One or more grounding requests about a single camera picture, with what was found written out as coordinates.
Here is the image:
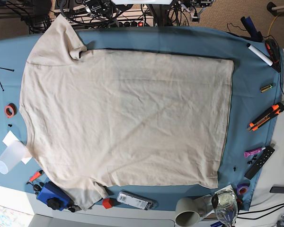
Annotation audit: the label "red tape roll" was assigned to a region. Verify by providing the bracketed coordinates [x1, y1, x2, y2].
[4, 103, 17, 118]

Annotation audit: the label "black remote control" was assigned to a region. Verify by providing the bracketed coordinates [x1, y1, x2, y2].
[244, 146, 275, 180]

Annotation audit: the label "blue box with knob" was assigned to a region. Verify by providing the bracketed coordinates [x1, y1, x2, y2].
[37, 181, 71, 211]

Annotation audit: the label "gold AA battery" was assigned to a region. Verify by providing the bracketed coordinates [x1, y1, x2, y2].
[260, 84, 274, 93]

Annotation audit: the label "grey-green mug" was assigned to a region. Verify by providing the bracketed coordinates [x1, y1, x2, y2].
[175, 197, 207, 227]

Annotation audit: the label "white paper sheet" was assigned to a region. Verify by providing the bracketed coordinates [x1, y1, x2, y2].
[2, 131, 32, 165]

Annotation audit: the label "white marker pen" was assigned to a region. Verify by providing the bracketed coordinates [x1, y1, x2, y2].
[247, 43, 273, 66]

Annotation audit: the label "orange small screwdriver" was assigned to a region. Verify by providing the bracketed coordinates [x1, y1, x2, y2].
[27, 170, 44, 184]

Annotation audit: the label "clear plastic packaged item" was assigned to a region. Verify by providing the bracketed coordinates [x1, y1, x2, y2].
[117, 191, 158, 210]

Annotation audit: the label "red black hand tool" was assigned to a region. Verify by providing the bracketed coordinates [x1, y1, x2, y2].
[265, 38, 281, 73]

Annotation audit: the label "orange black utility knife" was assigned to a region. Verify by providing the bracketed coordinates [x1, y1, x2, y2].
[247, 102, 284, 131]

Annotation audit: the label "translucent plastic cup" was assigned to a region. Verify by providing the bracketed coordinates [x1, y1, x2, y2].
[0, 140, 28, 175]

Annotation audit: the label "black keys with clip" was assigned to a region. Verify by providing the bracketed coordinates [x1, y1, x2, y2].
[67, 205, 81, 213]

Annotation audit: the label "blue table cloth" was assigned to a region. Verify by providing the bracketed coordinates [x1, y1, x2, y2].
[0, 25, 284, 211]

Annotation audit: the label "purple tape roll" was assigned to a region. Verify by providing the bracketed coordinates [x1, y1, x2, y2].
[237, 183, 249, 195]

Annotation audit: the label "red cube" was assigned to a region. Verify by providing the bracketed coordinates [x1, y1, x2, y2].
[102, 198, 114, 209]

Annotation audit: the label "wine glass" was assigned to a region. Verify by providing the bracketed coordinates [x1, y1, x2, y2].
[211, 189, 238, 227]

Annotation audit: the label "black power strip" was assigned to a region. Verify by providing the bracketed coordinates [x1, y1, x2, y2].
[108, 19, 154, 28]

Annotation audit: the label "blue black clamp handle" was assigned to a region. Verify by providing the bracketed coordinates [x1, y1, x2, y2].
[240, 17, 263, 42]

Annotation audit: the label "purple glue tube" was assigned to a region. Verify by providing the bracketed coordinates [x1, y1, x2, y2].
[244, 147, 266, 158]

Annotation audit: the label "dark grey power adapter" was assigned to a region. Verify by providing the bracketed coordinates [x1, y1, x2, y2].
[269, 185, 284, 194]

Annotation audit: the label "beige T-shirt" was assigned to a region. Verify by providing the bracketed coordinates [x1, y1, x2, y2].
[19, 15, 234, 210]

